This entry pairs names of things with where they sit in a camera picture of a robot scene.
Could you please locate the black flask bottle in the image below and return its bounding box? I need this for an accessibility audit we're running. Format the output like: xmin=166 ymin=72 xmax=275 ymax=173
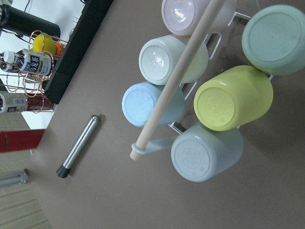
xmin=0 ymin=4 xmax=61 ymax=37

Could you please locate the yellow cup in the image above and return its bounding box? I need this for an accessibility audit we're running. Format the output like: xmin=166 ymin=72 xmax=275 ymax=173
xmin=193 ymin=65 xmax=274 ymax=131

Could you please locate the copper wire bottle basket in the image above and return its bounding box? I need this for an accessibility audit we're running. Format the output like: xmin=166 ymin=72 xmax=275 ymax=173
xmin=0 ymin=30 xmax=68 ymax=113

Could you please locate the cream white cup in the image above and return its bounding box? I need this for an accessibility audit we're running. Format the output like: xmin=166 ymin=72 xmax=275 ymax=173
xmin=139 ymin=34 xmax=208 ymax=85

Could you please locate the grey cup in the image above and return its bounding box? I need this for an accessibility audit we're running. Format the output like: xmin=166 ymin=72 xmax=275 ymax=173
xmin=171 ymin=124 xmax=244 ymax=182

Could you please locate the white wire cup rack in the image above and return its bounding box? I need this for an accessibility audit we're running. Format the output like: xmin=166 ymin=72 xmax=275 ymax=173
xmin=130 ymin=11 xmax=275 ymax=156

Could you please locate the light blue cup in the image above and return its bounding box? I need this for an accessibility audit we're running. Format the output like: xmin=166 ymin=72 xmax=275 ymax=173
xmin=122 ymin=82 xmax=185 ymax=127

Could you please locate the tea bottle white cap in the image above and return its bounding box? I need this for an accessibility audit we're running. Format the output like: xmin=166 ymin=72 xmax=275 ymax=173
xmin=0 ymin=49 xmax=53 ymax=76

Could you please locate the green cup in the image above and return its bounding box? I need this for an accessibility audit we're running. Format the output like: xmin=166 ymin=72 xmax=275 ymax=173
xmin=242 ymin=5 xmax=305 ymax=76

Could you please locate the pink cup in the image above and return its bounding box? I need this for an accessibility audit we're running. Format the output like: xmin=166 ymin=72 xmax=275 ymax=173
xmin=161 ymin=0 xmax=237 ymax=36

